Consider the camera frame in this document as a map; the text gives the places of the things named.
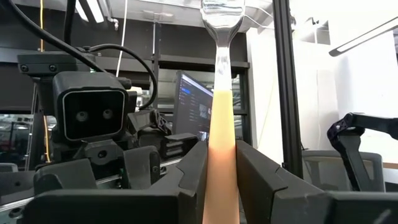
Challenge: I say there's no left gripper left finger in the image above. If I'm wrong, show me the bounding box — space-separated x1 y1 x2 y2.
23 141 208 224

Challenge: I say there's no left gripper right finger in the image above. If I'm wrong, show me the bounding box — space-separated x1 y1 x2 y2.
236 140 398 224

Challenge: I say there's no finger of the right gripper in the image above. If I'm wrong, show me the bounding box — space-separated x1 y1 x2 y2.
33 158 98 196
123 145 162 189

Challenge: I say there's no orange-handled utensil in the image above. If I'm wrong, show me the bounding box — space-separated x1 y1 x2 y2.
200 0 246 224

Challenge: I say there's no black lattice robot link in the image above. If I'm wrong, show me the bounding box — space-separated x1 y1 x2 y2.
326 111 398 192

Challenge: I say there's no grey office chair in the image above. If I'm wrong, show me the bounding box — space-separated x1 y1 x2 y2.
301 150 386 192

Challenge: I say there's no black computer monitor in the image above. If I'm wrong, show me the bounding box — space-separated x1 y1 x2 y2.
172 70 215 141

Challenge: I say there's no slim LED light strip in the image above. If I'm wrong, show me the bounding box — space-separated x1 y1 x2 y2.
328 17 398 57

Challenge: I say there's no yellow hanging cable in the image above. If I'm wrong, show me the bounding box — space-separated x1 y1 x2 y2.
39 0 52 163

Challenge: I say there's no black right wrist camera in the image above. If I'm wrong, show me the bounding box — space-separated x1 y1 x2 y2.
52 71 130 142

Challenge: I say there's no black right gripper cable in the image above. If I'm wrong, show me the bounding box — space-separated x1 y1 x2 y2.
7 0 159 110

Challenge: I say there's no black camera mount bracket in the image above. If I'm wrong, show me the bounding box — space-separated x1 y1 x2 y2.
17 51 94 78

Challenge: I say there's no black rig post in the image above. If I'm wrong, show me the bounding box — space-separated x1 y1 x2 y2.
272 0 304 179

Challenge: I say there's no white hanging cable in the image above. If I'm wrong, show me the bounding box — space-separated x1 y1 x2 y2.
115 0 129 78

